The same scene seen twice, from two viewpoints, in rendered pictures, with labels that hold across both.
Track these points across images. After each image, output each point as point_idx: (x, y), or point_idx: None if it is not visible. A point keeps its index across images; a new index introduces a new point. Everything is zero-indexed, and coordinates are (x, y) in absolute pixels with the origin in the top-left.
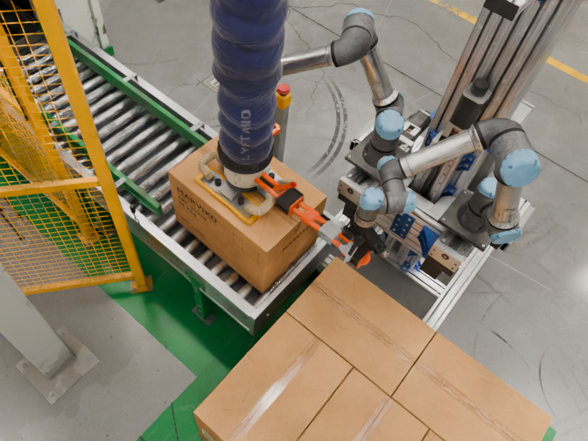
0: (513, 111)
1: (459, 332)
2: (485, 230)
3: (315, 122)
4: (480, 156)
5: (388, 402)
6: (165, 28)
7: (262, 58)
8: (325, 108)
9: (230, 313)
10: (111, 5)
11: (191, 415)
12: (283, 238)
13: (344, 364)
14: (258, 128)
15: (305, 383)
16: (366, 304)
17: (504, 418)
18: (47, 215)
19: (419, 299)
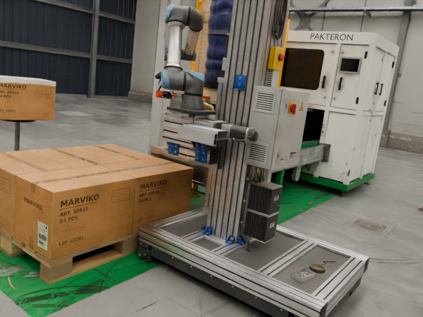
0: (251, 63)
1: (155, 283)
2: (180, 105)
3: (358, 248)
4: (225, 82)
5: (95, 163)
6: (394, 210)
7: (210, 17)
8: (380, 254)
9: None
10: (394, 199)
11: None
12: None
13: (122, 160)
14: (208, 58)
15: (115, 155)
16: (159, 168)
17: (64, 181)
18: None
19: (178, 233)
